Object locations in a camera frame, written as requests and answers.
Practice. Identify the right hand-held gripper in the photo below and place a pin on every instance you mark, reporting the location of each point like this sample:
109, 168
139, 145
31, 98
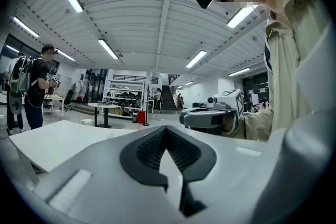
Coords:
202, 118

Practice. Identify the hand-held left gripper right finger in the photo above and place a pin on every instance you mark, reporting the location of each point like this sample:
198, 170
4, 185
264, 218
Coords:
204, 162

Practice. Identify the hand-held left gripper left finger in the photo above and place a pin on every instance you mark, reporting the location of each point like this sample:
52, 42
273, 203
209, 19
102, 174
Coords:
131, 162

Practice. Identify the person's right forearm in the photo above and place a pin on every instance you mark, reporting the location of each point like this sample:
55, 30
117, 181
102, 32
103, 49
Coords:
257, 123

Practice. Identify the person's right hand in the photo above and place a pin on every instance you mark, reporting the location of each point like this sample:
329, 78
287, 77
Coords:
229, 124

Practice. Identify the staircase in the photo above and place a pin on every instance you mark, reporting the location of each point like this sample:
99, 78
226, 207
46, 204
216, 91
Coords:
168, 98

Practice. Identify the red bin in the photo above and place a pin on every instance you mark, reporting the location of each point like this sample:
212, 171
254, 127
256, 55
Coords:
141, 116

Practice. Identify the black coat stand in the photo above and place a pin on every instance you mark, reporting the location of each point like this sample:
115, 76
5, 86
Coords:
147, 102

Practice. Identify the small white bin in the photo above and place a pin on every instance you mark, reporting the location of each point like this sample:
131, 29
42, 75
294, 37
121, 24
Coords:
86, 121

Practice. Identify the round white table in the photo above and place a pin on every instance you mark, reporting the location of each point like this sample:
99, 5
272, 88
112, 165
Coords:
103, 106

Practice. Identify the white storage shelf rack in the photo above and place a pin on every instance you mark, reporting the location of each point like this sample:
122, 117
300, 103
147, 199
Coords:
123, 97

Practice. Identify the black office chair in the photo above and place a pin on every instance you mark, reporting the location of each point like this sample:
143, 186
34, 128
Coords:
68, 99

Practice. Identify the white desk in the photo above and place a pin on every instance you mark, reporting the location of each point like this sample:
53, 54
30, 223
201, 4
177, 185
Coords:
56, 98

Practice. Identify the person's beige shirt torso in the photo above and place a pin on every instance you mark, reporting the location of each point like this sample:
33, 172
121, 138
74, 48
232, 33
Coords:
286, 65

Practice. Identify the grey hanging device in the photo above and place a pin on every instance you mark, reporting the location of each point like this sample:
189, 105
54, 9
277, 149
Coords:
15, 103

